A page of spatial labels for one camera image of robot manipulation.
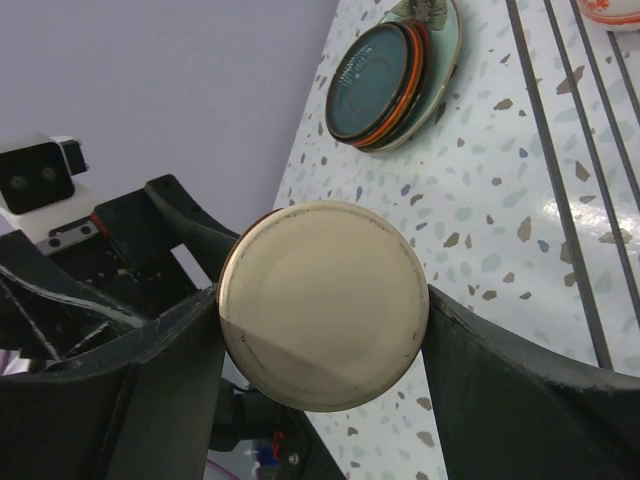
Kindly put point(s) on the orange plate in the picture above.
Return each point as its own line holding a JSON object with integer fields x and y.
{"x": 408, "y": 93}

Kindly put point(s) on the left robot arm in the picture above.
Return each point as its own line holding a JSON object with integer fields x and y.
{"x": 51, "y": 317}

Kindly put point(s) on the yellow patterned plate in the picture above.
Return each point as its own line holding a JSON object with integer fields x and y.
{"x": 427, "y": 43}

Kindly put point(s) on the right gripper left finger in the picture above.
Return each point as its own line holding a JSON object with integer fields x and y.
{"x": 139, "y": 407}

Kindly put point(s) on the green floral plate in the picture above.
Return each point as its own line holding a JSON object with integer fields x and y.
{"x": 445, "y": 27}

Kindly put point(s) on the white orange patterned bowl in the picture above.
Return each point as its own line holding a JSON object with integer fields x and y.
{"x": 612, "y": 15}

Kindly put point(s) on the black wire dish rack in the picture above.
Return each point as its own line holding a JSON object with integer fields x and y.
{"x": 581, "y": 87}

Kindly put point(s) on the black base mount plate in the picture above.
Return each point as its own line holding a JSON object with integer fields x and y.
{"x": 283, "y": 443}

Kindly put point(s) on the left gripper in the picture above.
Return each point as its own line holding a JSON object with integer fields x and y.
{"x": 125, "y": 246}

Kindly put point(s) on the dark blue plate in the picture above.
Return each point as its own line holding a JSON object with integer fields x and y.
{"x": 367, "y": 81}

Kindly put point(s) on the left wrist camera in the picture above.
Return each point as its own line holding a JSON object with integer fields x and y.
{"x": 39, "y": 193}

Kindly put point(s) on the cream brown cup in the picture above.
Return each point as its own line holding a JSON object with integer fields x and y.
{"x": 323, "y": 305}

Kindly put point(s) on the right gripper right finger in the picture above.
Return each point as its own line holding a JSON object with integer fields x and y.
{"x": 507, "y": 408}

